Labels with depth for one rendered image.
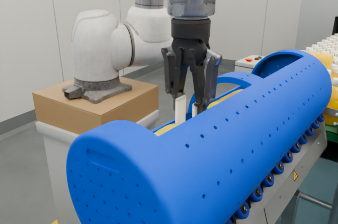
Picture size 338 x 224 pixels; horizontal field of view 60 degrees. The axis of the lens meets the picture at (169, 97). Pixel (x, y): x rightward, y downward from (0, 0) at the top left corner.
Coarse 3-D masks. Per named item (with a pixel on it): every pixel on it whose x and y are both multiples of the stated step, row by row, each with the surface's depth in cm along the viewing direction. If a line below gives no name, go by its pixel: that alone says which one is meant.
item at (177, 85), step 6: (180, 48) 57; (180, 54) 57; (180, 60) 58; (180, 66) 58; (186, 66) 60; (180, 72) 59; (186, 72) 61; (180, 78) 60; (174, 84) 61; (180, 84) 61; (174, 90) 62; (180, 90) 63; (174, 96) 62
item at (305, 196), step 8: (328, 144) 148; (336, 144) 148; (328, 152) 141; (336, 152) 141; (328, 160) 135; (336, 160) 135; (336, 192) 157; (312, 200) 167; (320, 200) 166; (336, 200) 158; (328, 208) 162; (336, 208) 159; (336, 216) 160
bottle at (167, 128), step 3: (174, 123) 60; (177, 123) 60; (180, 123) 61; (165, 126) 59; (168, 126) 59; (171, 126) 58; (174, 126) 58; (159, 129) 58; (162, 129) 58; (165, 129) 57; (168, 129) 57; (156, 132) 57; (159, 132) 56; (162, 132) 56
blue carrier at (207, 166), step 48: (192, 96) 84; (240, 96) 64; (288, 96) 75; (96, 144) 46; (144, 144) 44; (192, 144) 48; (240, 144) 55; (288, 144) 73; (96, 192) 51; (144, 192) 41; (192, 192) 43; (240, 192) 54
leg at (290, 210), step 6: (294, 198) 123; (288, 204) 126; (294, 204) 124; (288, 210) 127; (294, 210) 125; (282, 216) 130; (288, 216) 128; (294, 216) 128; (282, 222) 130; (288, 222) 128; (294, 222) 131
